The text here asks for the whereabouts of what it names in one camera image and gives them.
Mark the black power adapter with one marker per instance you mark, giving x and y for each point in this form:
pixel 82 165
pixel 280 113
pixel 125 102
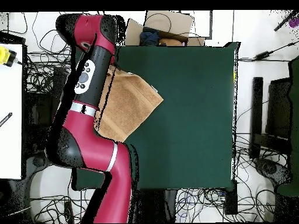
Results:
pixel 264 56

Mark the purple round object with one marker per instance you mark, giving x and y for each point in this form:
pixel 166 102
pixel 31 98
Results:
pixel 294 22

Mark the tan terry towel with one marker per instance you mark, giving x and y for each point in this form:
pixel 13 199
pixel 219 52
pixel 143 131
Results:
pixel 130 102

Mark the black equipment box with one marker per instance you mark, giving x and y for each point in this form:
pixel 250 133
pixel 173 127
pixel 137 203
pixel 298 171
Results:
pixel 39 116

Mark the black rectangular box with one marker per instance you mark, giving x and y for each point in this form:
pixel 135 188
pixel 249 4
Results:
pixel 231 200

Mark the black pedestal caster foot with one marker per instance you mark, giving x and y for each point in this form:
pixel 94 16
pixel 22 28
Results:
pixel 269 168
pixel 38 161

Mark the dark green table cloth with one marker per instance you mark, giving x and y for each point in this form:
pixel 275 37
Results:
pixel 186 116

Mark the dark green fabric cover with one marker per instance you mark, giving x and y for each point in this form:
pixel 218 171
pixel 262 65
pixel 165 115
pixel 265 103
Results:
pixel 294 116

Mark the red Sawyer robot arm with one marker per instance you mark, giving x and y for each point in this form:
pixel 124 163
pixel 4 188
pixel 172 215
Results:
pixel 93 140

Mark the dark blue garment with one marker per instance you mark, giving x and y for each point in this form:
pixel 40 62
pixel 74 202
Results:
pixel 149 37

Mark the black rod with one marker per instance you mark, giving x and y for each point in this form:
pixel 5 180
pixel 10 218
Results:
pixel 283 22

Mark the orange cloth item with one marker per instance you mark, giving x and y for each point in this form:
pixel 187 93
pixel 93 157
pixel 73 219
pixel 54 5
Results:
pixel 170 42

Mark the yellow and black tool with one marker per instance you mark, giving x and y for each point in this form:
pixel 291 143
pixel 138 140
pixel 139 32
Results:
pixel 4 56

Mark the brown cardboard box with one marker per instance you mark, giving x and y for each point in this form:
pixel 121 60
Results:
pixel 177 22

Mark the black marker pen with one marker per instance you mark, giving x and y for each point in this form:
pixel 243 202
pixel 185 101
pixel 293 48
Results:
pixel 5 119

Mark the white side table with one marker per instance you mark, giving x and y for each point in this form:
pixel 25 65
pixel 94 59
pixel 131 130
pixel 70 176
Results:
pixel 10 140

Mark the black power strip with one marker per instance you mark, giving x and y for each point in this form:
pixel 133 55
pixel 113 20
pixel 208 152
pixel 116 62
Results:
pixel 69 212

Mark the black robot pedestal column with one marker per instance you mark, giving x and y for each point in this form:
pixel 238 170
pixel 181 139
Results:
pixel 158 205

